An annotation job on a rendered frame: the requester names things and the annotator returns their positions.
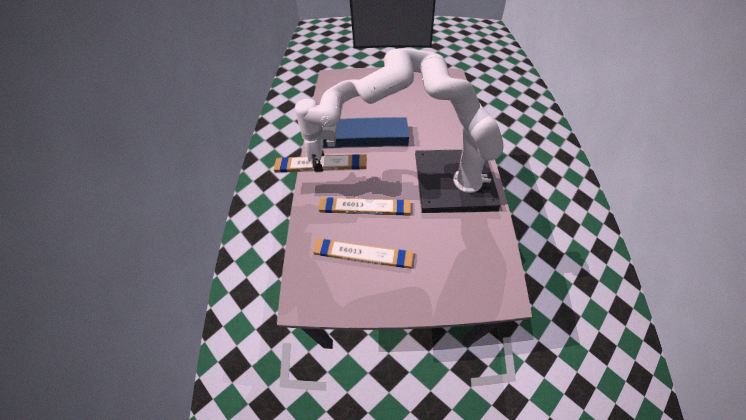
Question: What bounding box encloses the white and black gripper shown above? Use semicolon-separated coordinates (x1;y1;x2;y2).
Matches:
302;137;324;172

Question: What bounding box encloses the orange flat pack with blue bands and white label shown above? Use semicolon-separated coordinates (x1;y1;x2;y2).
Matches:
319;197;410;216

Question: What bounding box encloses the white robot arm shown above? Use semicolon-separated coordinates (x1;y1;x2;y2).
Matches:
295;49;504;193

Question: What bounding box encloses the tan rectangular pack with blue bands and white label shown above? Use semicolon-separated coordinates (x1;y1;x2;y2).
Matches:
274;154;367;173

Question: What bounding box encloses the blue rectangular block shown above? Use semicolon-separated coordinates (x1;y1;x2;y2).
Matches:
333;117;409;147

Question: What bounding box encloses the orange box with blue bands and white label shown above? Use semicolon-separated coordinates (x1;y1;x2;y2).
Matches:
313;238;413;269

